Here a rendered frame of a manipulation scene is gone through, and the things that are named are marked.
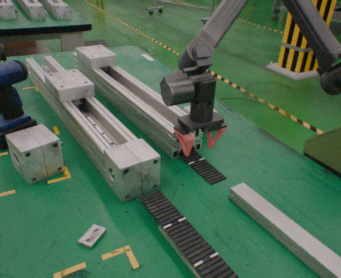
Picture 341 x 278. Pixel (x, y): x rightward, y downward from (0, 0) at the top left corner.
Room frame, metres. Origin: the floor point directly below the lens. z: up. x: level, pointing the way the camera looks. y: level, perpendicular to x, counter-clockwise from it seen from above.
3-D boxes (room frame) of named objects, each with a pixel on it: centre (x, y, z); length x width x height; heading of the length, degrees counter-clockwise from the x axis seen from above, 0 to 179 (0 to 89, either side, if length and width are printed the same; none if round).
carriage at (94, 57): (1.31, 0.31, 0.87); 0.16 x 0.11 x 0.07; 33
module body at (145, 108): (1.10, 0.17, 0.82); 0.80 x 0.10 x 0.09; 33
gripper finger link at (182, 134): (0.71, -0.05, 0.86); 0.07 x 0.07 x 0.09; 33
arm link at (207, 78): (0.72, -0.07, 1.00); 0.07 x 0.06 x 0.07; 118
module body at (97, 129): (1.00, 0.33, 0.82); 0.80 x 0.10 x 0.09; 33
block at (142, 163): (0.63, 0.08, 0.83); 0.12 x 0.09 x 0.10; 123
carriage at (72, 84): (1.00, 0.33, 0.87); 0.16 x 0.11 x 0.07; 33
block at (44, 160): (0.69, 0.32, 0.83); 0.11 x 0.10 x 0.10; 132
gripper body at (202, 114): (0.73, -0.07, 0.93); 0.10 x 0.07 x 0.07; 123
